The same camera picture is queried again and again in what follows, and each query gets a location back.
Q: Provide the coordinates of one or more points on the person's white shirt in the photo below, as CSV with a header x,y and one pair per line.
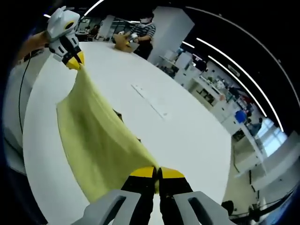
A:
x,y
14,105

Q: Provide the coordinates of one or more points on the yellow grey blue garment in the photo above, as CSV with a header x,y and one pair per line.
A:
x,y
98,140

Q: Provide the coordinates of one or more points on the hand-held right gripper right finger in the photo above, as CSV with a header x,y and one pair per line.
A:
x,y
208,208

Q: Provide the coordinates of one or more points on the long white ceiling light strip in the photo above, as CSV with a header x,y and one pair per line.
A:
x,y
199,40

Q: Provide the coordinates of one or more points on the brown cardboard box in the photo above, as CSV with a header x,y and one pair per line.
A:
x,y
123,43

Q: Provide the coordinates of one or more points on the white counter cabinets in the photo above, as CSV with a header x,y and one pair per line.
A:
x,y
211,93

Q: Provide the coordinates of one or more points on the short white ceiling light strip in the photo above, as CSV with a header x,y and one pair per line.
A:
x,y
211,58

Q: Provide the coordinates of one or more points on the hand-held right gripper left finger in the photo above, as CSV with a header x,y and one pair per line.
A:
x,y
107,208

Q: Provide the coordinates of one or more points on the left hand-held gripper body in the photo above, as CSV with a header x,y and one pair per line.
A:
x,y
62,23

